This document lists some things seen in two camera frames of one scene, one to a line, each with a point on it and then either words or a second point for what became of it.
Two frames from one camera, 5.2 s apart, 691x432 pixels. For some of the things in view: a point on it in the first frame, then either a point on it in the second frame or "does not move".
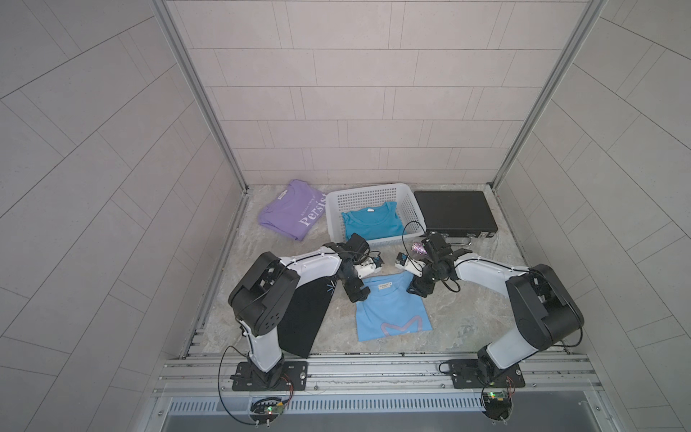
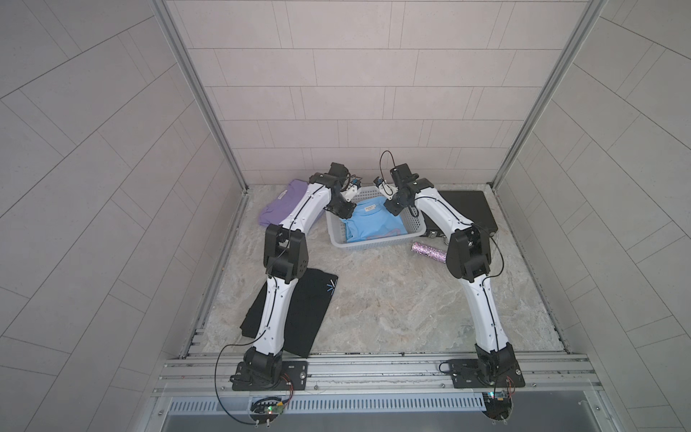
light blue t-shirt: [390, 309] -> [372, 220]
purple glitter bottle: [418, 247] does not move
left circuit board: [266, 409] does not move
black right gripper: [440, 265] -> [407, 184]
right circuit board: [497, 404] does not move
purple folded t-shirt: [292, 210] does not move
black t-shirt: [300, 322] does not move
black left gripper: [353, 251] -> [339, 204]
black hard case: [456, 213] does not move
